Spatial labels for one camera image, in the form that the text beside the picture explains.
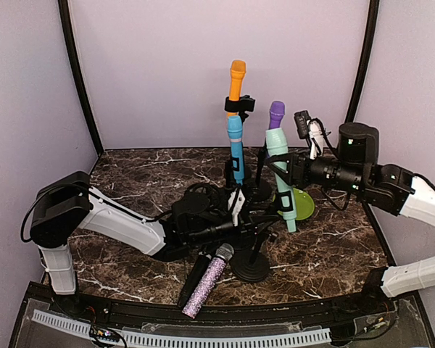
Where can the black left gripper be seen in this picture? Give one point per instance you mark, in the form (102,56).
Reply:
(249,231)

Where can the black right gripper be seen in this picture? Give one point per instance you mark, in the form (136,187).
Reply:
(299,164)

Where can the black round-base stand purple mic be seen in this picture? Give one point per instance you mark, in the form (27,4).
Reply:
(263,188)

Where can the black round-base stand mint mic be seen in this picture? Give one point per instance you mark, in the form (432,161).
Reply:
(250,265)

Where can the glitter purple silver-head microphone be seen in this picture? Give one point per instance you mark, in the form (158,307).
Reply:
(207,282)

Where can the black handheld microphone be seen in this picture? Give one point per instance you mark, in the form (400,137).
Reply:
(193,278)

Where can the blue microphone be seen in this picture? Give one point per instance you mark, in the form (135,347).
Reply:
(235,134)

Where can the black tripod microphone stand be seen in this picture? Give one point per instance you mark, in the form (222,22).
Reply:
(211,191)

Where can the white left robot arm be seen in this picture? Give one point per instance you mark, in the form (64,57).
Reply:
(203,218)

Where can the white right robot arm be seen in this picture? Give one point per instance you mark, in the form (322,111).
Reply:
(354,170)

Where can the black round-base stand blue mic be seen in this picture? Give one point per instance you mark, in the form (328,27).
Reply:
(230,182)

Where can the black round-base stand orange mic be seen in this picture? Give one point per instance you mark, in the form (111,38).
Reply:
(241,107)

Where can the orange microphone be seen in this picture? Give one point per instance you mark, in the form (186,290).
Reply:
(238,71)

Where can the lime green plate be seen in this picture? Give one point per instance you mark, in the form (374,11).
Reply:
(303,203)

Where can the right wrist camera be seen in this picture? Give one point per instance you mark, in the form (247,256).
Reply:
(311,130)

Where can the white slotted cable duct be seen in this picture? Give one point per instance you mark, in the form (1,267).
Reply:
(179,336)

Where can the right black corner post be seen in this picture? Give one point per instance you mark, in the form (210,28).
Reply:
(367,45)

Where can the black corner post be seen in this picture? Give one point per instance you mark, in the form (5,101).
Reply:
(77,75)
(367,45)

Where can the black front table rail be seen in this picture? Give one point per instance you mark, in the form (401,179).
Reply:
(337,311)

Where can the left black corner post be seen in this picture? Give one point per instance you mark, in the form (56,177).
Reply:
(77,75)

